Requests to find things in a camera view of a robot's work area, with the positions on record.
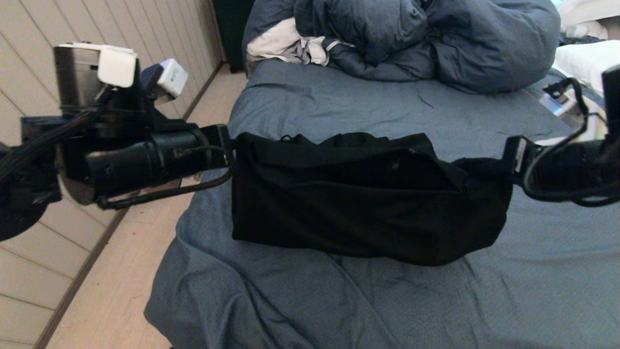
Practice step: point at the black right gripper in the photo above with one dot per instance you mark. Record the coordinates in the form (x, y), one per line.
(516, 160)

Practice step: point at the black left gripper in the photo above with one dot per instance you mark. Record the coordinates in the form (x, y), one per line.
(218, 145)

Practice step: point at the black hoodie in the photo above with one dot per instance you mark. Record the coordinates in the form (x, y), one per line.
(363, 198)

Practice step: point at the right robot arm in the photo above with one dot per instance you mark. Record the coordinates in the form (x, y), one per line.
(591, 165)

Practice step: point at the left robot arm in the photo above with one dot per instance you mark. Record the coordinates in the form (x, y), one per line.
(121, 160)

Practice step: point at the dark blue duvet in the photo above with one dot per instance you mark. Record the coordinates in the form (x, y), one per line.
(484, 48)

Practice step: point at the black cabinet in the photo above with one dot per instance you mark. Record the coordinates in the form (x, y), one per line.
(232, 29)

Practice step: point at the crumpled white garment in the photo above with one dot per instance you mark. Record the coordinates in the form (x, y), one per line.
(276, 42)

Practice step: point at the white pillow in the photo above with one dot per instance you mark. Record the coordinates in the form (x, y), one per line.
(581, 60)

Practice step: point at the blue-sheeted bed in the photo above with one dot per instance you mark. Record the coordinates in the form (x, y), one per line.
(339, 106)

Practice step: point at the beige crumpled item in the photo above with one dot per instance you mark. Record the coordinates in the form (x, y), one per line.
(579, 31)

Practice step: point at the white blanket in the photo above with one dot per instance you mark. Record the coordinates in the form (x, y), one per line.
(591, 9)

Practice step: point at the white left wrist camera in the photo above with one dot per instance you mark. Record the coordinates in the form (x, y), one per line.
(169, 77)

